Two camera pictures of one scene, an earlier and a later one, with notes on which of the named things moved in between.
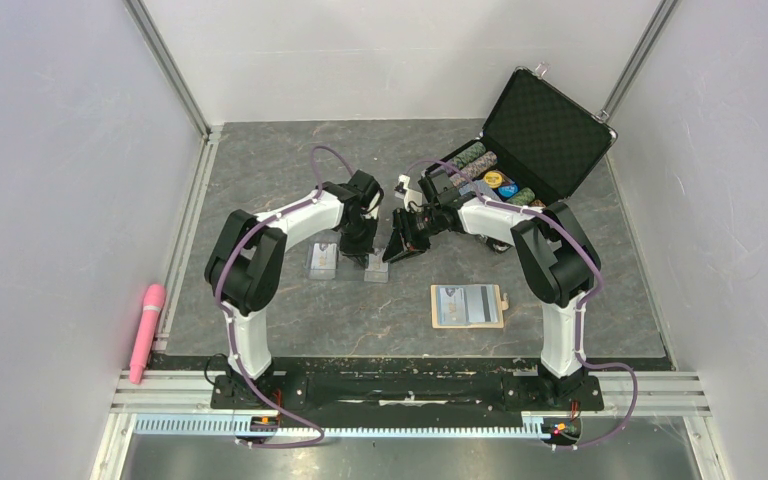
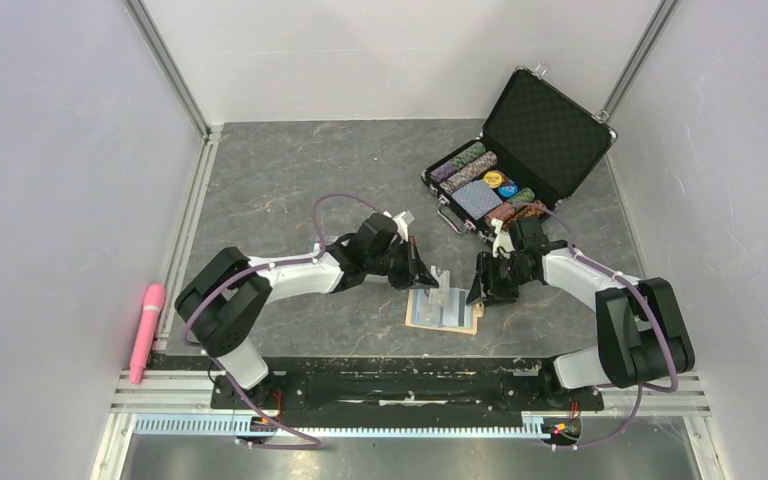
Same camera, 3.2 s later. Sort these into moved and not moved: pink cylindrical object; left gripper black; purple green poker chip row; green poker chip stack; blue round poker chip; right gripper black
Moved: left gripper black; right gripper black
Not moved: pink cylindrical object; purple green poker chip row; blue round poker chip; green poker chip stack
